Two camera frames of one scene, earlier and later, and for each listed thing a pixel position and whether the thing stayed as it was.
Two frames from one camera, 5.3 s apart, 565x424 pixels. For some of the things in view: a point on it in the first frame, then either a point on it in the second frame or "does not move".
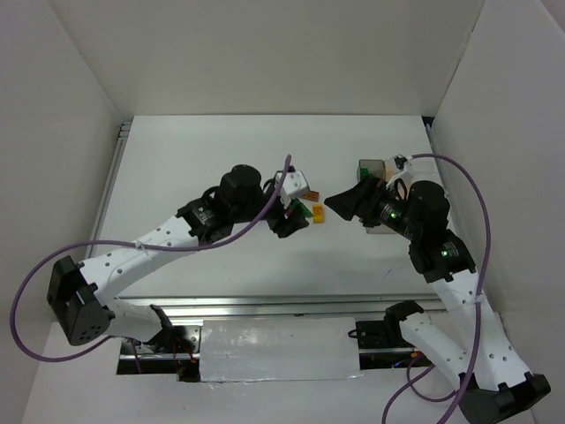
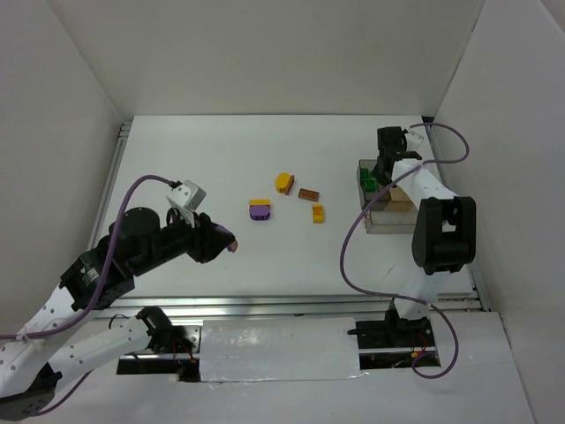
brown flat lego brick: [312, 195] does not move
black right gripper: [371, 201] to [389, 147]
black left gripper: [282, 219] to [201, 240]
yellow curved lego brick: [318, 215] does not move
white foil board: [243, 350] does not move
